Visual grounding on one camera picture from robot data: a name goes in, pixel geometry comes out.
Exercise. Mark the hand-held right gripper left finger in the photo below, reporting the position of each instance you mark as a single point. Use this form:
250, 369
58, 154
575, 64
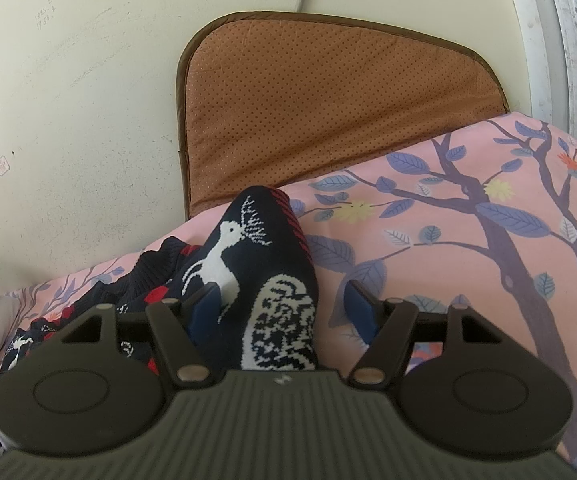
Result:
204, 311

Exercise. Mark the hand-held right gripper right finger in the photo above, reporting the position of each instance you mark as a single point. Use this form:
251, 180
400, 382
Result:
361, 312

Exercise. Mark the navy knitted patterned sweater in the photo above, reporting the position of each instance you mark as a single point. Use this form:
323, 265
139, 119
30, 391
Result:
263, 252

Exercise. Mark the pink tree-print blanket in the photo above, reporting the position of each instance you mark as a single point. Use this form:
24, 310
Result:
443, 270

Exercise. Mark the white cloth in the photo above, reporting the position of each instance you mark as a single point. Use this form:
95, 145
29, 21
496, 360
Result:
1, 332

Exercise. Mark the brown dotted mat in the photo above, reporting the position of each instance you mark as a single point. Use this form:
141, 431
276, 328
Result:
328, 105

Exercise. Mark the small wall sticker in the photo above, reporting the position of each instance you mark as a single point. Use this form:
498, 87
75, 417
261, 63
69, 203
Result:
2, 165

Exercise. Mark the white window frame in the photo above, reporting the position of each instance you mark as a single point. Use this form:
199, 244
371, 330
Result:
560, 45

